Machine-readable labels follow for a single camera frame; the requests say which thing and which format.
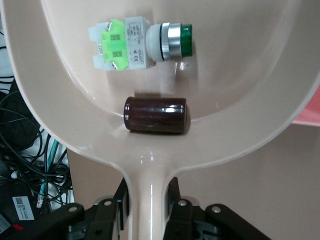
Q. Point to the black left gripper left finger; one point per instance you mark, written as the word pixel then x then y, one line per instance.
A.
pixel 105 215

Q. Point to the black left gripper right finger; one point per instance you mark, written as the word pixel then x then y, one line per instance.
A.
pixel 185 217

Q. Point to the dark brown cylindrical capacitor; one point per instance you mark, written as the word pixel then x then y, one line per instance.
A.
pixel 155 115

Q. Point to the beige plastic dustpan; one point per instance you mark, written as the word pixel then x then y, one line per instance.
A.
pixel 75 100

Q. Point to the green push button switch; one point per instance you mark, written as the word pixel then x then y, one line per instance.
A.
pixel 135 47

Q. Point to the pink plastic bin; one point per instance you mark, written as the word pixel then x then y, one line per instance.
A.
pixel 311 112

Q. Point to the black box with white label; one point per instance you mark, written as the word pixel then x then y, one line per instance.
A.
pixel 23 208

